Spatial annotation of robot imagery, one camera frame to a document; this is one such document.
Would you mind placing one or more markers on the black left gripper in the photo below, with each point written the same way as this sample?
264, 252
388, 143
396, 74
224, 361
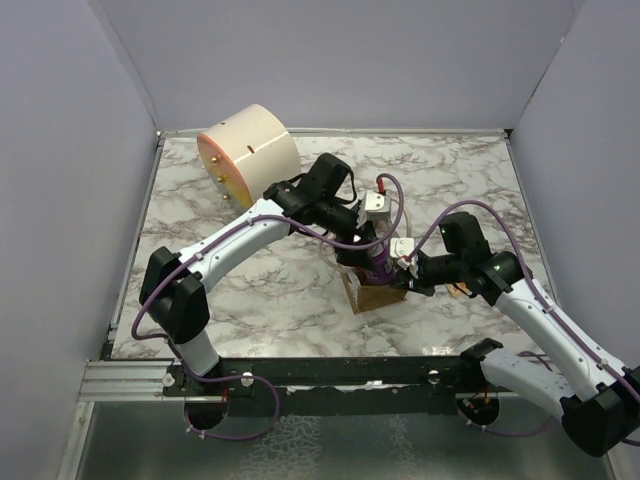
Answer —
364, 231

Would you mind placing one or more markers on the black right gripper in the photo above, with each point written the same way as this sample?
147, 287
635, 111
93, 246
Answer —
418, 284

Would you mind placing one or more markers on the purple fanta can front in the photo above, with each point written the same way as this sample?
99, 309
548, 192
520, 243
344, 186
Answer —
379, 270

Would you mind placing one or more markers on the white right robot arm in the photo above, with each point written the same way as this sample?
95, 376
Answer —
593, 393

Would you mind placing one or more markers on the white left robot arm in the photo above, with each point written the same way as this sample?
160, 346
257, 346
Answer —
175, 286

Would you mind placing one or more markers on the orange snack packet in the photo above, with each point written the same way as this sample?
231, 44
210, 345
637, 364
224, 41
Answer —
458, 289

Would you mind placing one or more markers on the cream cylindrical drum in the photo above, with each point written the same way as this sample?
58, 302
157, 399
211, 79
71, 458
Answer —
247, 152

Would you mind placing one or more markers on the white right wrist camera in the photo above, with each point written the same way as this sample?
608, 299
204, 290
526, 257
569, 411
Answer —
400, 250

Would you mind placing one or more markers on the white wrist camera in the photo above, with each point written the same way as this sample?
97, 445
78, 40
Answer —
400, 250
376, 206

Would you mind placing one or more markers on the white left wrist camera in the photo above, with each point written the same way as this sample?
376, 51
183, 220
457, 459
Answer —
376, 206

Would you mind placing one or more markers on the black base frame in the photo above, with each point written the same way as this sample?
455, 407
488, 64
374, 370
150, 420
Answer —
330, 386

